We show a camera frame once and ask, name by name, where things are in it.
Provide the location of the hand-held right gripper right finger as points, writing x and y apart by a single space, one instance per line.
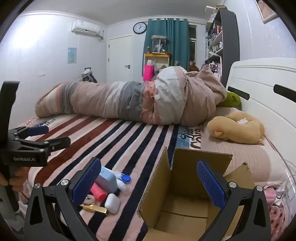
211 188

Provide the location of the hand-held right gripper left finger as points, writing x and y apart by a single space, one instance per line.
87 182

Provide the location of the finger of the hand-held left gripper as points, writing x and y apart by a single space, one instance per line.
57 141
38 131

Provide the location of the pink cylinder bottle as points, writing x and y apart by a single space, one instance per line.
98 192

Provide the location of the light blue small device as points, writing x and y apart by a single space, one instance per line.
106 180

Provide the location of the gold lipstick tube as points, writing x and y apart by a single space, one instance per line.
97 209

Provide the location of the white earbuds case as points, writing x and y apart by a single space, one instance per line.
112 204

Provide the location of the small white bottle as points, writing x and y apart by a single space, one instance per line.
122 186

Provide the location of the brown cardboard box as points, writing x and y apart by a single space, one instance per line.
185 215

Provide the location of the white bottle with blue cap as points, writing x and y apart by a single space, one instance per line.
126 179

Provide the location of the person's left hand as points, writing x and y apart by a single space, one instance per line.
20 175

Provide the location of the striped plush blanket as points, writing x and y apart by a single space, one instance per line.
104 139

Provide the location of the tan plush toy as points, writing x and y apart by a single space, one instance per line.
231 129

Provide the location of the rolled pink grey quilt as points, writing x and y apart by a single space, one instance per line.
104 99

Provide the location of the black grey bag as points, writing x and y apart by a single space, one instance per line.
87 75

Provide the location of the pink polka dot cloth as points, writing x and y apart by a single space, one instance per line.
277 220

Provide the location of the green plush toy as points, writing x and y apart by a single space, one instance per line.
231 99

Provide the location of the white door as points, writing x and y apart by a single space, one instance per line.
120 58

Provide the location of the white air conditioner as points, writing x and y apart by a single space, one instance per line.
84 27

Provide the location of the pink bag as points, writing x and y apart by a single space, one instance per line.
148 73

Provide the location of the white bed headboard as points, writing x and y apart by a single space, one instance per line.
259 78

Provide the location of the brown round object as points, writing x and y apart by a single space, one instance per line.
193 67

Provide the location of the yellow table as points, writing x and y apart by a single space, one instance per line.
157 55

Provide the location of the glass display case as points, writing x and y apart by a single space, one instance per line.
159 45

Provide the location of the window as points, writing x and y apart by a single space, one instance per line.
192 46

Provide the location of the teal curtain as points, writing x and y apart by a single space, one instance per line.
180 41

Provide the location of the dark tall shelf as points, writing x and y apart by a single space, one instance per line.
229 34

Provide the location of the light blue wall poster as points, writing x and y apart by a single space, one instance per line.
72 55

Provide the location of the round wall clock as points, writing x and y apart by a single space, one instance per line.
140 28

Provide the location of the framed wall picture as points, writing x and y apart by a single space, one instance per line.
266 11

